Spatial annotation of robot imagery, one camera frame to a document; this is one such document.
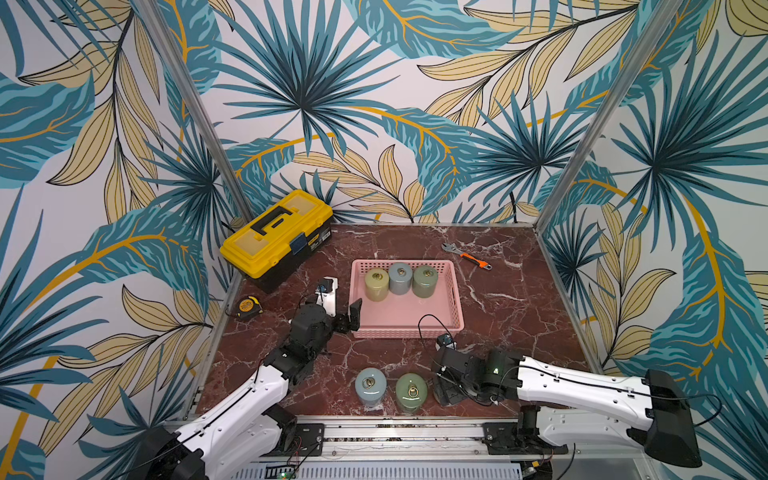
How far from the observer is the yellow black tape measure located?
0.94 meters

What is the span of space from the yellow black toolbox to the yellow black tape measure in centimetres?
7

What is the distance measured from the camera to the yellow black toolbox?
2.95 feet
